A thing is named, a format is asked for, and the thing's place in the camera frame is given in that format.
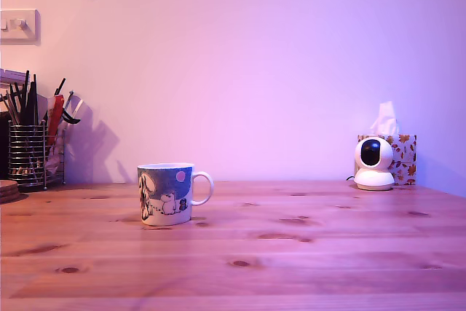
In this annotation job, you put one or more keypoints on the thin black stick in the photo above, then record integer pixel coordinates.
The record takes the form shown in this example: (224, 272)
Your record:
(27, 92)
(60, 86)

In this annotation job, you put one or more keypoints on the thin black chopstick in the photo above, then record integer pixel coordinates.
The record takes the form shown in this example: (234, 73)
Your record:
(17, 107)

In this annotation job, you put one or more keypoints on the thin grey chopstick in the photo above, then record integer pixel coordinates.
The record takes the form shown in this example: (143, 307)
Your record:
(11, 112)

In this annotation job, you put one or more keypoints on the silver tool with black hook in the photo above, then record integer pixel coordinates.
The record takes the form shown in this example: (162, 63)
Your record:
(69, 118)

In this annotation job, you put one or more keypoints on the white printed paper packet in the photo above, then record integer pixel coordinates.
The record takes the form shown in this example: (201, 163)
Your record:
(54, 158)

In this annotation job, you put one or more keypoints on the white mug with cartoon print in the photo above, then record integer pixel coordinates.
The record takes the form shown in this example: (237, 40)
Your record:
(164, 194)

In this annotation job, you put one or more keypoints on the white tissue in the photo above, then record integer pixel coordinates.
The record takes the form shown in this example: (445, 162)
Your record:
(386, 118)

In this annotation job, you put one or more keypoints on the leaf print tissue box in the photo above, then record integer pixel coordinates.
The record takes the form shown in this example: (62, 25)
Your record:
(406, 158)

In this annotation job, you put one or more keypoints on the white wall switch plate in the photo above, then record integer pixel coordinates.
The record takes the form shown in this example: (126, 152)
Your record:
(20, 27)

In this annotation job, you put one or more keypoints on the small white round camera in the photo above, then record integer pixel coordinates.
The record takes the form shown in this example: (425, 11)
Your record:
(380, 180)

